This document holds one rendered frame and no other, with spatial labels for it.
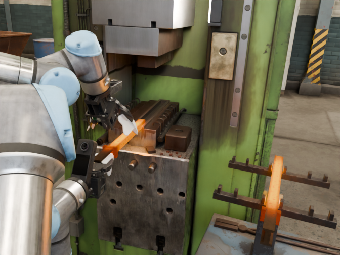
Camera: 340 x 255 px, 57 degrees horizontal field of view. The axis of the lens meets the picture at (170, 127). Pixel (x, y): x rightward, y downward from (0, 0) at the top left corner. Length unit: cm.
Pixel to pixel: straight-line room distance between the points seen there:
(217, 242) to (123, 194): 42
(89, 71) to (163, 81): 90
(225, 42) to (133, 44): 34
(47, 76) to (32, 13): 883
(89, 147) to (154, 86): 89
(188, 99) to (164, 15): 63
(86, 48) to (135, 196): 71
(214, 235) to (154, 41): 71
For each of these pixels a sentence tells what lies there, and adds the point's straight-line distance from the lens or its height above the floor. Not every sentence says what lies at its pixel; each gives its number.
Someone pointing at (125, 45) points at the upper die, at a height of 130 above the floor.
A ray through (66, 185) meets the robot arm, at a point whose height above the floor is 102.
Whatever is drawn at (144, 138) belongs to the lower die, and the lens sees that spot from 122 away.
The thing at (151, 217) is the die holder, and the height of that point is 64.
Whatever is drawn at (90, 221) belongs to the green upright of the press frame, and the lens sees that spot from 173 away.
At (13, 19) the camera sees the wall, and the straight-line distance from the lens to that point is 989.
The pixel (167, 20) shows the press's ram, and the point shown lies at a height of 139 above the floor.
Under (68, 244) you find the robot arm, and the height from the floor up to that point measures 92.
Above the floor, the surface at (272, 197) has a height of 97.
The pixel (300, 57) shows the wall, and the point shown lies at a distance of 703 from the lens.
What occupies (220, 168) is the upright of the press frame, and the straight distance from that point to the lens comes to 136.
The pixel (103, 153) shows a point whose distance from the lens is 94.
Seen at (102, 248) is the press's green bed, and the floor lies 42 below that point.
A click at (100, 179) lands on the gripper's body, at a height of 98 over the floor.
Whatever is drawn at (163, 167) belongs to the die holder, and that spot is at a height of 87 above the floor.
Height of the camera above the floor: 142
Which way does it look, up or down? 20 degrees down
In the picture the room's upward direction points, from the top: 3 degrees clockwise
